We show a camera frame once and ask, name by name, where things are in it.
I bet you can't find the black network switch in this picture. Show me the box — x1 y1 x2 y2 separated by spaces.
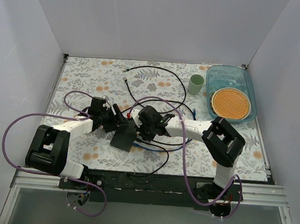
110 121 136 152

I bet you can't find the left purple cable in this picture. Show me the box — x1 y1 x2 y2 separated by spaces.
0 85 116 218

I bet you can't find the blue ethernet cable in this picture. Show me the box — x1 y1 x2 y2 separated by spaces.
133 104 199 155

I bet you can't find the purple cable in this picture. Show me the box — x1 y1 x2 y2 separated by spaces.
121 94 251 220
0 85 116 218

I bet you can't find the floral table mat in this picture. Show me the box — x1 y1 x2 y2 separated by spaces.
30 51 279 184

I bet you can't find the green cup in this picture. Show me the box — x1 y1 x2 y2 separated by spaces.
188 74 205 95

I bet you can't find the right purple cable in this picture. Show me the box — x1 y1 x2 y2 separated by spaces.
121 94 251 220

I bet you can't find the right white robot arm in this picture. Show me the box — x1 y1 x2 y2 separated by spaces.
131 106 246 200

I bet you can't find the orange woven plate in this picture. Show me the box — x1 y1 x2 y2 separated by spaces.
210 87 251 120

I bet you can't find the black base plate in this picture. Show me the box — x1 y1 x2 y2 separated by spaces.
54 166 248 220

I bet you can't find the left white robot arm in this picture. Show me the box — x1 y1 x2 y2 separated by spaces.
25 97 127 190

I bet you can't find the long black cable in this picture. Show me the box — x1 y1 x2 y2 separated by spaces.
120 64 190 121

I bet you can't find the aluminium rail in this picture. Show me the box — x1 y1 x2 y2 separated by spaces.
10 171 289 207

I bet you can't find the teal plastic bin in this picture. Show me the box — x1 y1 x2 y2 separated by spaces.
206 65 256 123

